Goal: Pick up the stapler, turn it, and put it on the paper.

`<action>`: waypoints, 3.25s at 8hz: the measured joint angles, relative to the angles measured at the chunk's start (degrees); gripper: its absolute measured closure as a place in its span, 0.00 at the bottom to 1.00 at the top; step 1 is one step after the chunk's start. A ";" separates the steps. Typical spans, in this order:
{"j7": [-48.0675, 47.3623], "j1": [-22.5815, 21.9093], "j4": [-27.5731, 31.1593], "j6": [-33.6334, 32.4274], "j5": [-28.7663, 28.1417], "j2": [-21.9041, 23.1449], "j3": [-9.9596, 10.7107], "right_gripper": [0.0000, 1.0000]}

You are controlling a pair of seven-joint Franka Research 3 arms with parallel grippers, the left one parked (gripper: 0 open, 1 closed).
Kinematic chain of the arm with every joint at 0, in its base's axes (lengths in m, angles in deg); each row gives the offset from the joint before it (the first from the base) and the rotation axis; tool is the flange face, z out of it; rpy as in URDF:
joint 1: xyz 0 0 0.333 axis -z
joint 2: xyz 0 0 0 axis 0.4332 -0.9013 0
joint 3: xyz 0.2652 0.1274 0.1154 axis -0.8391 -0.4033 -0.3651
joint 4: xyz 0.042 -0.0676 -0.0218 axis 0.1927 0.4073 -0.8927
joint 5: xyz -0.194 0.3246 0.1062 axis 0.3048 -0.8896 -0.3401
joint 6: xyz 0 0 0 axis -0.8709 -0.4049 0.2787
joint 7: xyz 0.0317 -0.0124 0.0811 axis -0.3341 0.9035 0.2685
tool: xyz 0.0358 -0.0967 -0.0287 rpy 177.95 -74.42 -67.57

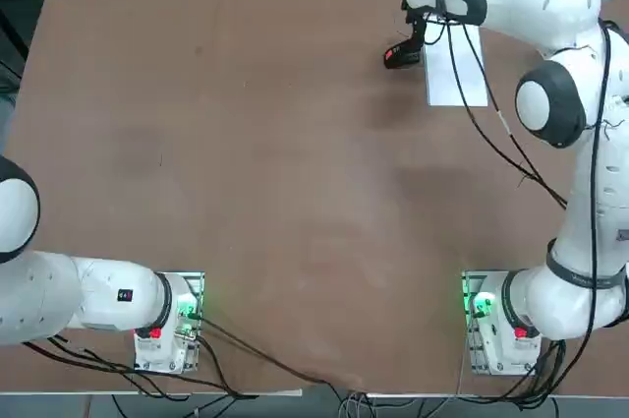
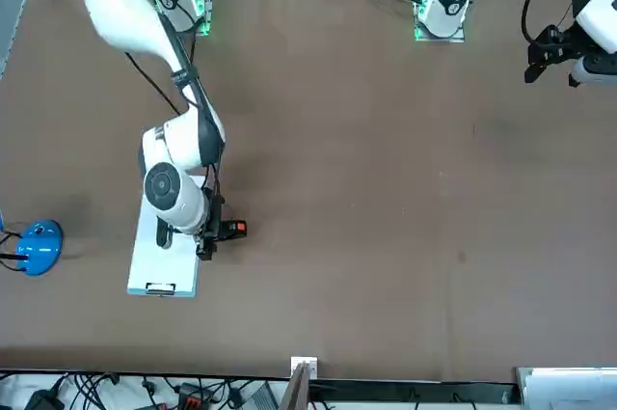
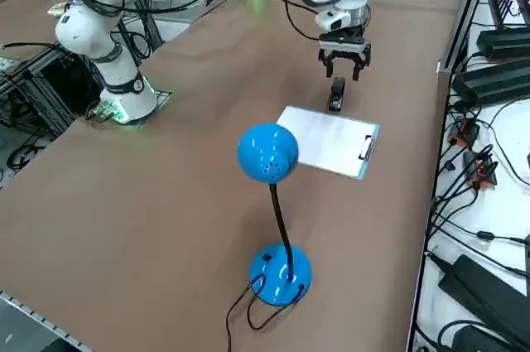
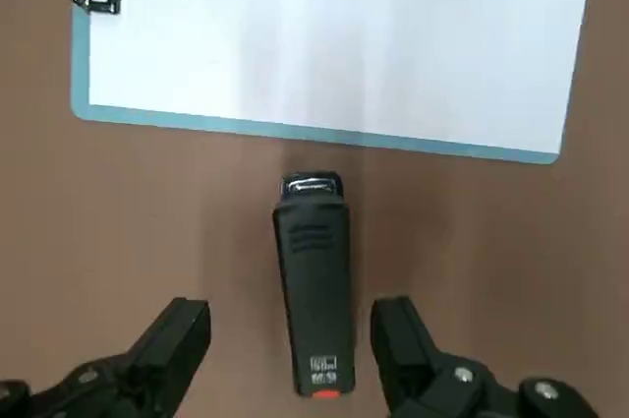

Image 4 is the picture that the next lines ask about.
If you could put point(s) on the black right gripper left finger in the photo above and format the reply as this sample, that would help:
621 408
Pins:
157 354

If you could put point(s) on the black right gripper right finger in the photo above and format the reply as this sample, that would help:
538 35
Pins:
417 364

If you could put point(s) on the black stapler with red end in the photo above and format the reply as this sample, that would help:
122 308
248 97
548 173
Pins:
314 290

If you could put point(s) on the light blue clipboard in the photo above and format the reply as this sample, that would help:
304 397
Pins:
78 69

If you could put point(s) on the white paper sheet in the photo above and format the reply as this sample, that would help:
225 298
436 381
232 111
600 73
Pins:
344 34

